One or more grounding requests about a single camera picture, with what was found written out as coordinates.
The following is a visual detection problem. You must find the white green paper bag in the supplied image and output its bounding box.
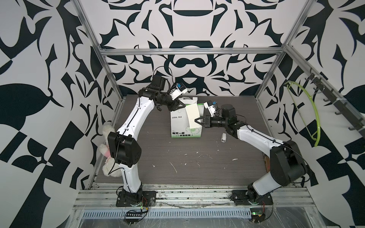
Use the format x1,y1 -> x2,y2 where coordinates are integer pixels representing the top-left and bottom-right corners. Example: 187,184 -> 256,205
170,97 -> 204,138

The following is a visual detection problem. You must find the cream paper receipt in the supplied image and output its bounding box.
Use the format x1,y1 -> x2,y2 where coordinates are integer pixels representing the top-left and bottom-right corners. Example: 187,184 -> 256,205
185,104 -> 201,129

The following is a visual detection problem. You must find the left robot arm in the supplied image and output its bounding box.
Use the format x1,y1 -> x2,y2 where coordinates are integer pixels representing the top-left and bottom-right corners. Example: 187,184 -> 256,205
107,87 -> 185,200

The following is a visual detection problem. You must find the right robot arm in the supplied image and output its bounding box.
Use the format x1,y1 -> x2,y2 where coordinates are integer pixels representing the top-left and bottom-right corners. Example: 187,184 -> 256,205
195,101 -> 309,204

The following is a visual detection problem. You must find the small white stapler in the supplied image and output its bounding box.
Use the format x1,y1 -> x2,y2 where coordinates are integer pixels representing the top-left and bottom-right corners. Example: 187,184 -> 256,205
221,133 -> 227,143

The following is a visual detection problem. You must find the white plush bunny pink shirt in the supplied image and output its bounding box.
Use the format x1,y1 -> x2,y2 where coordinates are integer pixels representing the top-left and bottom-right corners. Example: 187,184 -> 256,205
98,125 -> 122,177

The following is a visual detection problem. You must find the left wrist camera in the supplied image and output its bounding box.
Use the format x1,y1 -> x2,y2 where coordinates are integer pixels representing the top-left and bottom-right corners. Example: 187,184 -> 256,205
168,83 -> 187,100

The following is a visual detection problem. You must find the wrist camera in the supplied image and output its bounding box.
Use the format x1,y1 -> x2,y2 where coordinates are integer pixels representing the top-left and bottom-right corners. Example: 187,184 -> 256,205
168,83 -> 187,100
204,101 -> 218,117

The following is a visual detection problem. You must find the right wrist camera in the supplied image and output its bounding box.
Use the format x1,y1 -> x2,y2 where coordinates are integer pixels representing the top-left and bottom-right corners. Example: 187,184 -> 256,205
204,101 -> 218,117

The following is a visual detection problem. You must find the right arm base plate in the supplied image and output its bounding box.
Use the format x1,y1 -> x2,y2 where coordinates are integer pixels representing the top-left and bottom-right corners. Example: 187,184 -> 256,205
230,190 -> 273,206

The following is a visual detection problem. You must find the aluminium frame crossbar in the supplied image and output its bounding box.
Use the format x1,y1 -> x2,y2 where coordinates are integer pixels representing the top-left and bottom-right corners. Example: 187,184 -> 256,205
99,47 -> 283,56

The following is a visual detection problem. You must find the green tube on wall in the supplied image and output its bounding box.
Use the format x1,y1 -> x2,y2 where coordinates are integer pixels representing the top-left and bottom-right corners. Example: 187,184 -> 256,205
285,81 -> 322,147

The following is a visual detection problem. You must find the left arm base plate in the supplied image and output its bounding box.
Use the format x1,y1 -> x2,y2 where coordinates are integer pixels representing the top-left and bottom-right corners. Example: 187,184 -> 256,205
116,190 -> 157,207

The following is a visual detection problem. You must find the black hook rail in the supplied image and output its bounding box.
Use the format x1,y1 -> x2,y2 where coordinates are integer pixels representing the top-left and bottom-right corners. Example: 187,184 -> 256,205
306,68 -> 365,138

